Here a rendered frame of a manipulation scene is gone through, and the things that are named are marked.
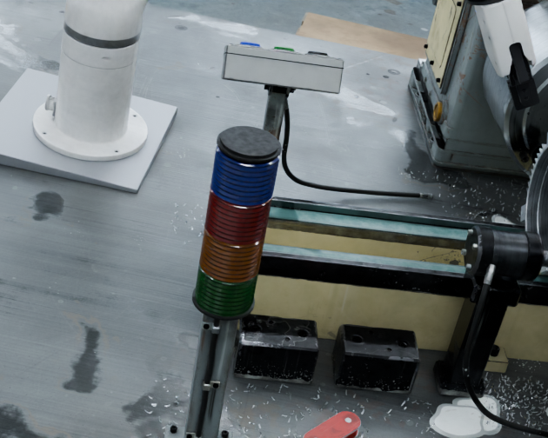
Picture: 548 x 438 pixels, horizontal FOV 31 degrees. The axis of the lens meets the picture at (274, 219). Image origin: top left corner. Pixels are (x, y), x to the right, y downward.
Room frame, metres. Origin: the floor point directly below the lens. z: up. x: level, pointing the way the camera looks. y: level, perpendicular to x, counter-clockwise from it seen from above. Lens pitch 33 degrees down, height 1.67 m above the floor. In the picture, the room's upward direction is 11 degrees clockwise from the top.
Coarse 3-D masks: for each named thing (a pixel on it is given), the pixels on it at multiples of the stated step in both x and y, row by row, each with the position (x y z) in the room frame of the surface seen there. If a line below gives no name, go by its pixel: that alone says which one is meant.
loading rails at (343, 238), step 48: (288, 240) 1.14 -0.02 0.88; (336, 240) 1.15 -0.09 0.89; (384, 240) 1.16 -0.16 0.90; (432, 240) 1.17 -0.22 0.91; (288, 288) 1.04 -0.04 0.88; (336, 288) 1.05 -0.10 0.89; (384, 288) 1.06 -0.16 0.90; (432, 288) 1.07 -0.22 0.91; (528, 288) 1.08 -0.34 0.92; (336, 336) 1.05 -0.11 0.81; (432, 336) 1.07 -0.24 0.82; (528, 336) 1.09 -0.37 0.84
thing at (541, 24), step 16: (528, 16) 1.51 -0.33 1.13; (544, 16) 1.49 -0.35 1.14; (544, 32) 1.44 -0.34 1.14; (544, 48) 1.40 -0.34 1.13; (544, 64) 1.37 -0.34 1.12; (496, 80) 1.45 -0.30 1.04; (544, 80) 1.37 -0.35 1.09; (496, 96) 1.43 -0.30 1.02; (544, 96) 1.37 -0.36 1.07; (496, 112) 1.42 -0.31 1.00; (512, 112) 1.36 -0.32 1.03; (528, 112) 1.36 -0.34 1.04; (544, 112) 1.37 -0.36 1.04; (512, 128) 1.37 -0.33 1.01; (528, 128) 1.36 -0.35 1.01; (544, 128) 1.37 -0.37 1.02; (512, 144) 1.37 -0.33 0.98; (528, 144) 1.37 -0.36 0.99; (528, 160) 1.36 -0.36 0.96
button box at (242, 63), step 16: (224, 48) 1.36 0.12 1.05; (240, 48) 1.31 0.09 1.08; (256, 48) 1.32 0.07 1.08; (224, 64) 1.30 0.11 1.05; (240, 64) 1.30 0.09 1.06; (256, 64) 1.31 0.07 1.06; (272, 64) 1.31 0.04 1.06; (288, 64) 1.32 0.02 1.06; (304, 64) 1.32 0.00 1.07; (320, 64) 1.33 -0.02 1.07; (336, 64) 1.33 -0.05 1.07; (240, 80) 1.29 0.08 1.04; (256, 80) 1.30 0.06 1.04; (272, 80) 1.30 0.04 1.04; (288, 80) 1.31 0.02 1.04; (304, 80) 1.31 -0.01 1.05; (320, 80) 1.32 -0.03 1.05; (336, 80) 1.32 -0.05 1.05
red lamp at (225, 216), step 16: (208, 208) 0.79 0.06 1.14; (224, 208) 0.77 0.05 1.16; (240, 208) 0.77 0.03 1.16; (256, 208) 0.78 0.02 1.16; (208, 224) 0.79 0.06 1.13; (224, 224) 0.78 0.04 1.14; (240, 224) 0.77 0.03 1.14; (256, 224) 0.78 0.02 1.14; (224, 240) 0.77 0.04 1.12; (240, 240) 0.77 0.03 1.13; (256, 240) 0.78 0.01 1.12
